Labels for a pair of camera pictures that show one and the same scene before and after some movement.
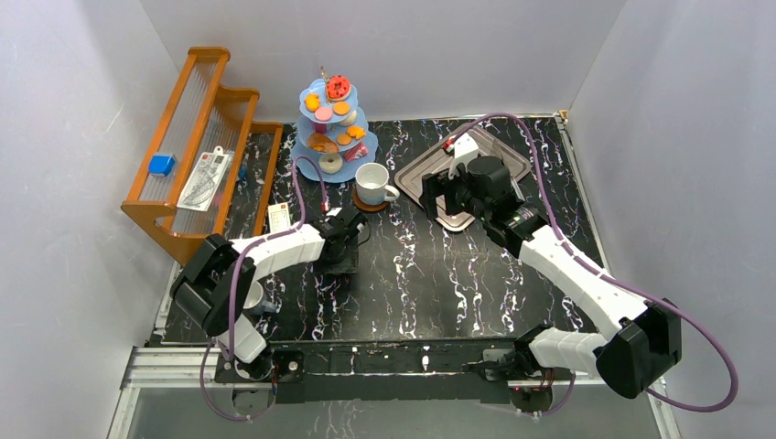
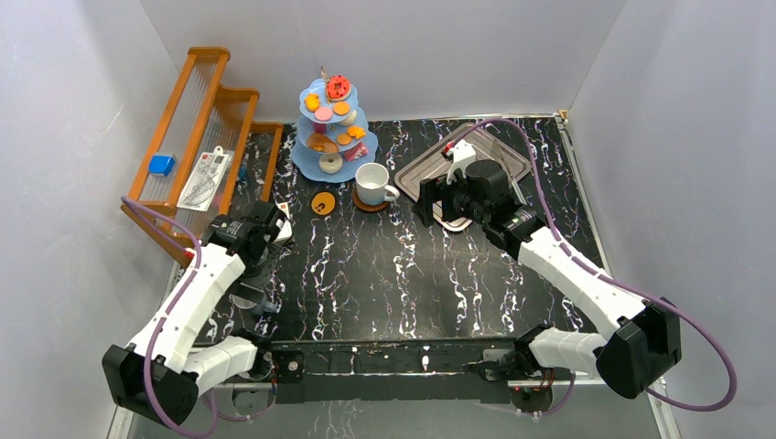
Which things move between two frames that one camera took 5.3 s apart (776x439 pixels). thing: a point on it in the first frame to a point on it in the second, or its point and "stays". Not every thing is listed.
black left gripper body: x=337 y=263 to x=266 y=217
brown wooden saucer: x=367 y=207 stays
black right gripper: x=431 y=185 stays
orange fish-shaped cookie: x=312 y=101 stays
